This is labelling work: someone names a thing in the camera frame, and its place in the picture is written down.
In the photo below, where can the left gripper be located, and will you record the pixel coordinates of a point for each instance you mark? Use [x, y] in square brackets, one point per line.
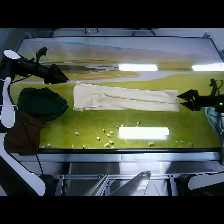
[54, 75]

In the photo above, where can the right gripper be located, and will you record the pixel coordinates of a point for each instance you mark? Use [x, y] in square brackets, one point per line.
[204, 101]

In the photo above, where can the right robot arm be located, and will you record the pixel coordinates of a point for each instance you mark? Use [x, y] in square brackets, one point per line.
[217, 100]

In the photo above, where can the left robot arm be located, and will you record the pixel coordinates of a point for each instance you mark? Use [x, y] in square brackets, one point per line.
[26, 68]

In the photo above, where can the dark green garment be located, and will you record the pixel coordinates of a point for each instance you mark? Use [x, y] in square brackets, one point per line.
[41, 102]

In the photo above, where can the grey garment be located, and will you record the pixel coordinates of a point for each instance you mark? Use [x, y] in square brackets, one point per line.
[216, 121]

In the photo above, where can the cream trousers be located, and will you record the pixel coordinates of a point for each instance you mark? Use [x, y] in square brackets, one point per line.
[126, 98]

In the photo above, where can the brown garment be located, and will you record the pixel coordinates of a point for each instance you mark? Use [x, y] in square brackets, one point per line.
[24, 135]

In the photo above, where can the silver frame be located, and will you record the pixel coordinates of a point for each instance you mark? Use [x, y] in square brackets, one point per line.
[133, 166]

